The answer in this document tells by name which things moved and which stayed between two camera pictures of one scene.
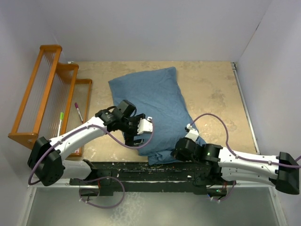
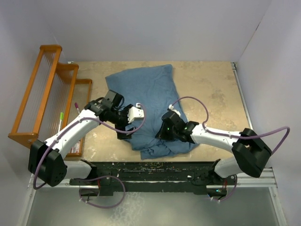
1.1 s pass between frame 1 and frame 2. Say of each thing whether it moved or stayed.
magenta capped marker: stayed
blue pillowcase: moved
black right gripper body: moved
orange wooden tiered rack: stayed
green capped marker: stayed
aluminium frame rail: stayed
